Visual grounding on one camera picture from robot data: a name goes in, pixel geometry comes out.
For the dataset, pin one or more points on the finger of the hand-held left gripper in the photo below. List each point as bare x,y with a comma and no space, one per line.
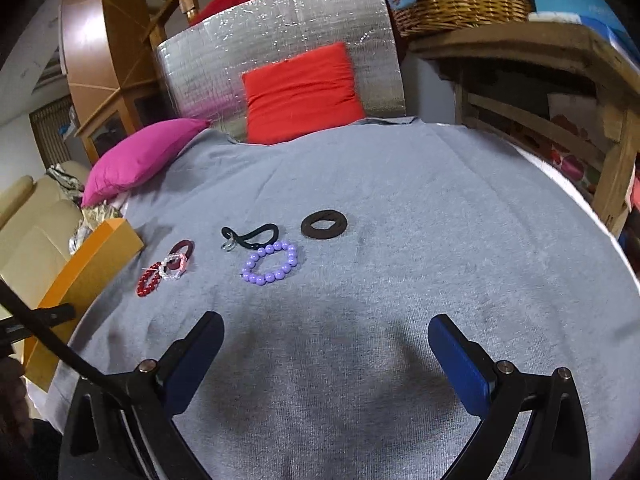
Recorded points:
55,314

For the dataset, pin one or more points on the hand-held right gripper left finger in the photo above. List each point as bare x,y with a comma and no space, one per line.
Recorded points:
192,362

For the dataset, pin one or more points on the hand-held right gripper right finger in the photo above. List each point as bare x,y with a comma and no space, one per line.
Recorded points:
457,362

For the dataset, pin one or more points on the orange cardboard box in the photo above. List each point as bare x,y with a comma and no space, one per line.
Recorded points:
90,270

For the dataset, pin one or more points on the beige leather sofa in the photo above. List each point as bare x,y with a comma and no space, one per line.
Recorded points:
35,240

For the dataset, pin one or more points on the crumpled silver foil wrap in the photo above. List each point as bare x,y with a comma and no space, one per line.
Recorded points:
95,220

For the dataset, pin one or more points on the black and white patterned cloth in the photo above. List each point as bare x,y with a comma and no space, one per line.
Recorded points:
65,180

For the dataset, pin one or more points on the grey blanket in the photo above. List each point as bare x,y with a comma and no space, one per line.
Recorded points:
400,210

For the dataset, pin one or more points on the pink pillow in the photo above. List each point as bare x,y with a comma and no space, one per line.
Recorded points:
140,160

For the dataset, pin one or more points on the wooden lattice screen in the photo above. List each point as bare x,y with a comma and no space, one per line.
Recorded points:
50,130

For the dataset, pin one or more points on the white mattress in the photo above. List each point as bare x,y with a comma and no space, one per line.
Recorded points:
575,185

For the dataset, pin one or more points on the colourful dotted bag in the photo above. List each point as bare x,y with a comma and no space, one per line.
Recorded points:
570,160

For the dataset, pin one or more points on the wooden cabinet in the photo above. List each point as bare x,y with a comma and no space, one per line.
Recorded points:
100,35

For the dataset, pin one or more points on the red pillow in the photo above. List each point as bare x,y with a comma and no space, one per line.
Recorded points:
300,95

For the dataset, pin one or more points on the wooden shelf unit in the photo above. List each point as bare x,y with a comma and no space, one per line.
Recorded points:
525,40

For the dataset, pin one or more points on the wooden railing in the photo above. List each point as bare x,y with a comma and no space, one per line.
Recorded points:
187,2

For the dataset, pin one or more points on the silver foil insulation mat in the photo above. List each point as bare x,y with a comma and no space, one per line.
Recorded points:
300,15

